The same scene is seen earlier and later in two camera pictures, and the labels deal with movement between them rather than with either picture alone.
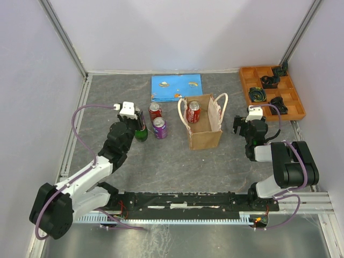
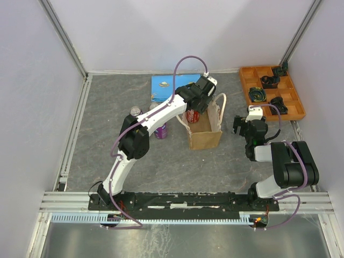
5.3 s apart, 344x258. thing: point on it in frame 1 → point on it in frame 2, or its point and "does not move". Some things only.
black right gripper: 239,121 does not move
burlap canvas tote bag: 206,134 does not move
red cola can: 194,112 does not move
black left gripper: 138,121 → 202,107
